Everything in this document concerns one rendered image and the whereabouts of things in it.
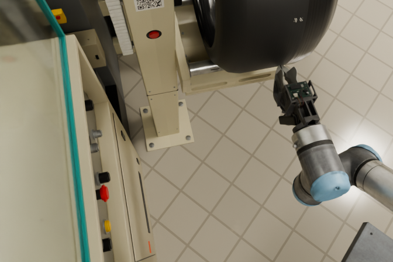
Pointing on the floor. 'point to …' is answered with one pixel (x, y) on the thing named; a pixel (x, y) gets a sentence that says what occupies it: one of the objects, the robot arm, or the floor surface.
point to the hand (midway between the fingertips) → (280, 70)
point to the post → (151, 17)
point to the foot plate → (164, 142)
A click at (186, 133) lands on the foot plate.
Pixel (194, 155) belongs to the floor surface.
